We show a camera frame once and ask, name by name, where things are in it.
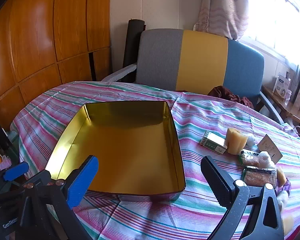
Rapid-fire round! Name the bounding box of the white plastic bag ball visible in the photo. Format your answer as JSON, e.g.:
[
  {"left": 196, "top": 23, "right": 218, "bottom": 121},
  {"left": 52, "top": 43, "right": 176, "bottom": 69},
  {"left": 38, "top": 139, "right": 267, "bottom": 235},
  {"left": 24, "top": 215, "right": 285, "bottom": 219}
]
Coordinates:
[
  {"left": 258, "top": 151, "right": 276, "bottom": 168},
  {"left": 245, "top": 134, "right": 257, "bottom": 147},
  {"left": 276, "top": 191, "right": 290, "bottom": 212}
]

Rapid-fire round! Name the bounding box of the white carton with blue print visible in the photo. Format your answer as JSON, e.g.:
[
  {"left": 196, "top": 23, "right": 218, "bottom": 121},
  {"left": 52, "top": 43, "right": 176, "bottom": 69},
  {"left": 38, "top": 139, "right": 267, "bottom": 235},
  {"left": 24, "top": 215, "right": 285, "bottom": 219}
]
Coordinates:
[{"left": 272, "top": 72, "right": 292, "bottom": 97}]

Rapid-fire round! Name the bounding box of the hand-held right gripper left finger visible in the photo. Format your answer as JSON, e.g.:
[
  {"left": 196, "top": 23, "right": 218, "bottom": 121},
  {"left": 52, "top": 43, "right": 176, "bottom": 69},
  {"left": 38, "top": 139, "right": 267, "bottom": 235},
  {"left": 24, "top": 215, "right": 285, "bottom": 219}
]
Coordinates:
[{"left": 17, "top": 155, "right": 99, "bottom": 240}]

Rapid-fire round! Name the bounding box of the gold tin box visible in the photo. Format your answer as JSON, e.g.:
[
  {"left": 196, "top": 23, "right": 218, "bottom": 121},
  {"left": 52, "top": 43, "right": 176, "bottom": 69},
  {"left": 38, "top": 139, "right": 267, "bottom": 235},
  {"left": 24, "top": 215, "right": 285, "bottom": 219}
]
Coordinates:
[{"left": 44, "top": 101, "right": 186, "bottom": 202}]

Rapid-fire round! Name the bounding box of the window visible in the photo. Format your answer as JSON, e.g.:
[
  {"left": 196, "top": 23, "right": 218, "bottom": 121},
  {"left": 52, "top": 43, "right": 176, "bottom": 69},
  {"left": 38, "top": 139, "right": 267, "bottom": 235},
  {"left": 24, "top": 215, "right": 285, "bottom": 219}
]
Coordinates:
[{"left": 240, "top": 0, "right": 300, "bottom": 65}]

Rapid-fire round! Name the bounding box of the grey yellow blue armchair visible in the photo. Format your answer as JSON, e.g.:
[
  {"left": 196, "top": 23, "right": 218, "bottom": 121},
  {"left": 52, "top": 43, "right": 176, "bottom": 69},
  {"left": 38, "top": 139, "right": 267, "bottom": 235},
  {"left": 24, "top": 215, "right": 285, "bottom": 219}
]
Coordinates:
[{"left": 101, "top": 29, "right": 284, "bottom": 124}]

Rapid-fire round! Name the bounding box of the large yellow sponge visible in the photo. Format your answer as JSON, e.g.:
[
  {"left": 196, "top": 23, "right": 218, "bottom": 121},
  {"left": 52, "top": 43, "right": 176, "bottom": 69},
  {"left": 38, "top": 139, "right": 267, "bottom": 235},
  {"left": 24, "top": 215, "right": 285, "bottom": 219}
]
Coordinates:
[{"left": 226, "top": 127, "right": 248, "bottom": 155}]

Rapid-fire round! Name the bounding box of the wooden side table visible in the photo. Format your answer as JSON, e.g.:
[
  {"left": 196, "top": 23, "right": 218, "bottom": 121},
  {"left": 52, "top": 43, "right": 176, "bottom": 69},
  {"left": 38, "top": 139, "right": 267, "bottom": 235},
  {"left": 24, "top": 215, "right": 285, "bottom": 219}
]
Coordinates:
[{"left": 262, "top": 85, "right": 300, "bottom": 128}]

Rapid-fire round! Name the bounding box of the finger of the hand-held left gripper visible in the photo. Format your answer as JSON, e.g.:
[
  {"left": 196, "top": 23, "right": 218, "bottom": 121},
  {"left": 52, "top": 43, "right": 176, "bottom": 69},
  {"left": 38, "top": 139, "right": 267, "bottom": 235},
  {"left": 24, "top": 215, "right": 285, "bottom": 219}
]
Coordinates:
[
  {"left": 25, "top": 170, "right": 52, "bottom": 184},
  {"left": 0, "top": 162, "right": 30, "bottom": 195}
]

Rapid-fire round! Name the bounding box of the purple packet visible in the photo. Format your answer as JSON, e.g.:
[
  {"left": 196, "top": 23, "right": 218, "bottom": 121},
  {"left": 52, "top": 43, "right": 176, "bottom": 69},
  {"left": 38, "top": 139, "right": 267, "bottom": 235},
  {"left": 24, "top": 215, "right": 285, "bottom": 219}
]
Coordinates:
[{"left": 277, "top": 177, "right": 292, "bottom": 193}]

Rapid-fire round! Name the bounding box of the black rolled mat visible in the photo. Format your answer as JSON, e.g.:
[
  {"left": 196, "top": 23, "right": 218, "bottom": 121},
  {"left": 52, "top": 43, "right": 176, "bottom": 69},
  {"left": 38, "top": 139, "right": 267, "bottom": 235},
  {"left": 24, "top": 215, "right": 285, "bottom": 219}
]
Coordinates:
[{"left": 122, "top": 19, "right": 147, "bottom": 69}]

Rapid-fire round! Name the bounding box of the cracker pack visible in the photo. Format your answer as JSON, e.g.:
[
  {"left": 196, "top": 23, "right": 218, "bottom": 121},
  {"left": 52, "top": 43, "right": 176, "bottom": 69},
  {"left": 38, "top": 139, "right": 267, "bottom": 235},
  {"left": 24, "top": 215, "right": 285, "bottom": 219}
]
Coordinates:
[
  {"left": 238, "top": 149, "right": 262, "bottom": 167},
  {"left": 242, "top": 166, "right": 278, "bottom": 187}
]

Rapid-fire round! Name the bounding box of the dark red cloth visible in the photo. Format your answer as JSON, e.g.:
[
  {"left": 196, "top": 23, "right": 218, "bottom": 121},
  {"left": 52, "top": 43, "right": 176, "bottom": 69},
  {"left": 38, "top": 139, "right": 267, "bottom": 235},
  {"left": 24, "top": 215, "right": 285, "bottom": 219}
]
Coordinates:
[{"left": 207, "top": 86, "right": 253, "bottom": 108}]

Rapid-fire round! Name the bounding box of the wooden wardrobe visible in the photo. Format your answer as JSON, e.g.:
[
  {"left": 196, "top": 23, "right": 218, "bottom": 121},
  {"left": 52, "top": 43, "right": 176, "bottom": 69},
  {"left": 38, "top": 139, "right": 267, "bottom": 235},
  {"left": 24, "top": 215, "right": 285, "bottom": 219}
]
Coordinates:
[{"left": 0, "top": 0, "right": 112, "bottom": 130}]

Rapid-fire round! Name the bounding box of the striped tablecloth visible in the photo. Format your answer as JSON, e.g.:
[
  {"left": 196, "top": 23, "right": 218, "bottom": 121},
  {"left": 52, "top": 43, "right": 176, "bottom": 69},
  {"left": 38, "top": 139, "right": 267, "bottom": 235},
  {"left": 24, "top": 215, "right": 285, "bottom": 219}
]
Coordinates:
[{"left": 10, "top": 81, "right": 300, "bottom": 240}]

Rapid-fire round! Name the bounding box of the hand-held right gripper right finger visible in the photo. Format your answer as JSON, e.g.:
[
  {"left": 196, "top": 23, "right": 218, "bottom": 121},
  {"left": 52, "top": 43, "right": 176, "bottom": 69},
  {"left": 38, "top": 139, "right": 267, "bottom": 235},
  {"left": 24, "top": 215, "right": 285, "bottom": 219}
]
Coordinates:
[{"left": 201, "top": 156, "right": 285, "bottom": 240}]

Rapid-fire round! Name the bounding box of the beige carton box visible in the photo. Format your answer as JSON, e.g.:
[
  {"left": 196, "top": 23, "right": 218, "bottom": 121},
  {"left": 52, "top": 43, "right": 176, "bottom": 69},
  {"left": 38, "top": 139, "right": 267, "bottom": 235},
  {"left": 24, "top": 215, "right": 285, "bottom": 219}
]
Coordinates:
[{"left": 257, "top": 134, "right": 283, "bottom": 165}]

